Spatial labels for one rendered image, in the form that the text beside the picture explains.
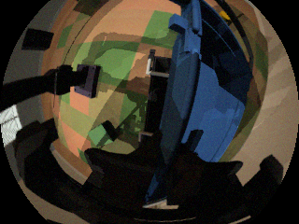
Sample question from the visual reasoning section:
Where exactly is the yellow short cylinder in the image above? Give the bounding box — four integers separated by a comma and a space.
220, 11, 231, 22

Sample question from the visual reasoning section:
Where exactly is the small green block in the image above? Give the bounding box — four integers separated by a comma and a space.
87, 119, 117, 147

